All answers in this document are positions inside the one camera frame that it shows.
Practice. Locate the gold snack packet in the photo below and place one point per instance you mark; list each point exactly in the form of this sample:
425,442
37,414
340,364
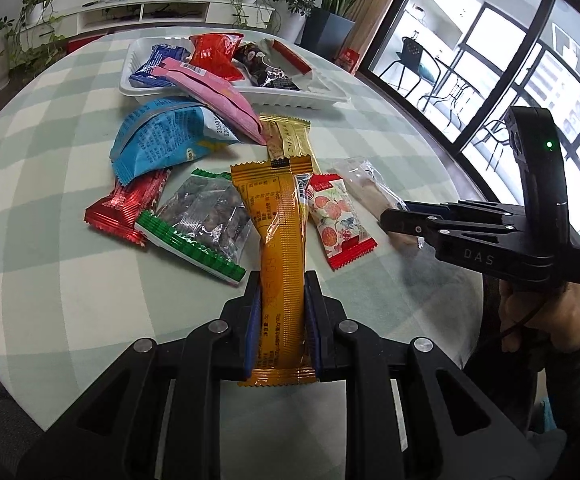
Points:
290,135

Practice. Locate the strawberry print snack packet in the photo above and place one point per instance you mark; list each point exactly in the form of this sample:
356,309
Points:
337,220

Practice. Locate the dark grey square planter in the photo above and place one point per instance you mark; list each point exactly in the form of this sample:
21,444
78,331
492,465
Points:
327,35

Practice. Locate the green edged clear snack packet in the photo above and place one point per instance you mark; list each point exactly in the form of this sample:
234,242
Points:
199,215

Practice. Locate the dark blue snack packet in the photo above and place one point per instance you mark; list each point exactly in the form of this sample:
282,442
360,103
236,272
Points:
157,62

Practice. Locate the white plastic tray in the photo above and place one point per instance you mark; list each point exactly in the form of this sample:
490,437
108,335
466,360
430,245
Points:
290,100

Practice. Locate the pink snack packet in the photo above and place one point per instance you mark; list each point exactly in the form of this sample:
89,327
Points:
214,95

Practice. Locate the white and red snack packet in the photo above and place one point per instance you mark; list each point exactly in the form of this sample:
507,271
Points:
290,60

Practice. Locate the black balcony chair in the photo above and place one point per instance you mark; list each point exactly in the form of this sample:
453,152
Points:
412,52
492,140

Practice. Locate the dark remote control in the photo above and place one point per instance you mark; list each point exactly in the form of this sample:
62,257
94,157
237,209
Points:
89,4

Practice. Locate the large red snack packet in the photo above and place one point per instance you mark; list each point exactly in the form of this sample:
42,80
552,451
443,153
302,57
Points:
214,52

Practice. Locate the red storage box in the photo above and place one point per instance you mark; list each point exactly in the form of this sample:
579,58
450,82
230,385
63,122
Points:
85,43

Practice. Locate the black snack packet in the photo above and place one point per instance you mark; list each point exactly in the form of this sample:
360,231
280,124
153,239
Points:
260,67

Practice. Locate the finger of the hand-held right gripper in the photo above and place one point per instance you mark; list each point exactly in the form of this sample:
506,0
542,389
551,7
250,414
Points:
405,222
450,206

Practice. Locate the person's right hand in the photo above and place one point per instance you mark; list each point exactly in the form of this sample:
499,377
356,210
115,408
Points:
560,320

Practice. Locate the glass balcony table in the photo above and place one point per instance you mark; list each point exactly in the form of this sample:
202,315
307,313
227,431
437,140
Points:
450,85

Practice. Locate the orange snack packet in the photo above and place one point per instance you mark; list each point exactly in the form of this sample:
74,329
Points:
280,240

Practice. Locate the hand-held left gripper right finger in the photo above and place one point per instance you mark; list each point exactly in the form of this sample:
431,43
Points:
314,330

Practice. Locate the black framed glass sliding door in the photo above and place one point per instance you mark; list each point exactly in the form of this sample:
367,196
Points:
520,45

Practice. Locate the red foil snack packet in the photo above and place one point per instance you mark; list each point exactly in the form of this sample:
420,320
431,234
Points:
124,200

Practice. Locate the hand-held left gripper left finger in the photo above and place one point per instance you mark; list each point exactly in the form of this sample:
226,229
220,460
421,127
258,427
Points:
252,330

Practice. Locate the red bag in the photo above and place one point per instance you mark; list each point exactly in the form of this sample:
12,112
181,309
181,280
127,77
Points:
350,59

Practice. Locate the tall white round planter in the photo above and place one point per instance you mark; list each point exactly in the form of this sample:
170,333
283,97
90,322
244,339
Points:
287,25

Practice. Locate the white television cabinet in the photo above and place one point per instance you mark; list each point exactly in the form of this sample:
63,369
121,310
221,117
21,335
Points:
67,22

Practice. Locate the clear plastic bread packet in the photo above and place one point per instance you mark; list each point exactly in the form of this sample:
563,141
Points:
365,180

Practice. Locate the light blue snack packet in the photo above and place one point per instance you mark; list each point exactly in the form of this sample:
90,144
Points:
164,135

